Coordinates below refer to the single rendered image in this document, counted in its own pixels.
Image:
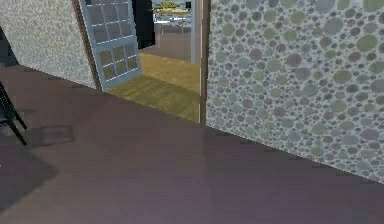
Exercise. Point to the black cabinet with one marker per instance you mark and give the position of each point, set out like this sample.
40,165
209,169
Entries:
144,23

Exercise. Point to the yellow table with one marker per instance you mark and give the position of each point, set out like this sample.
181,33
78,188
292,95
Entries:
171,11

